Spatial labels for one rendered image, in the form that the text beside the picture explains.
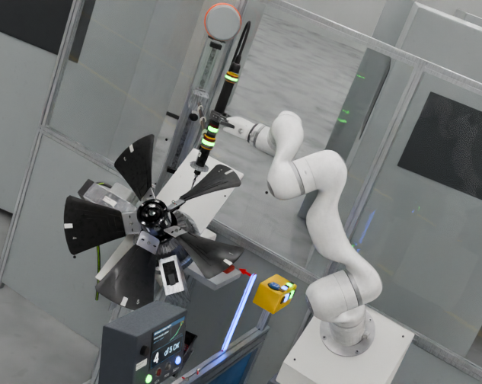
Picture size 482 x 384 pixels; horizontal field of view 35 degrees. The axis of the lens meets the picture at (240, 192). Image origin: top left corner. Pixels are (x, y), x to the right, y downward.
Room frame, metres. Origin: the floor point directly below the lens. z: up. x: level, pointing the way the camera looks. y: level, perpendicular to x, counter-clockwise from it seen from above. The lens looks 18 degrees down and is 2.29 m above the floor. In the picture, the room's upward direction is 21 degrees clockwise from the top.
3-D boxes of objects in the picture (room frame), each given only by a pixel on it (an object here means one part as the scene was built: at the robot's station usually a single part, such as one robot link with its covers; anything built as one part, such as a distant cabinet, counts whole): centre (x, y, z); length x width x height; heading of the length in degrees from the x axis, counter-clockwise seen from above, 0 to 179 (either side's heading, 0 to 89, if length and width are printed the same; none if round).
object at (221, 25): (3.34, 0.34, 1.88); 0.17 x 0.15 x 0.16; 68
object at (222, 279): (3.19, 0.07, 0.85); 0.36 x 0.24 x 0.03; 68
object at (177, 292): (2.64, 0.11, 0.98); 0.20 x 0.16 x 0.20; 158
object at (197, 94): (3.25, 0.31, 1.54); 0.10 x 0.07 x 0.08; 13
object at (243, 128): (2.60, 0.07, 1.65); 0.11 x 0.10 x 0.07; 68
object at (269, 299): (2.78, -0.27, 1.02); 0.16 x 0.10 x 0.11; 158
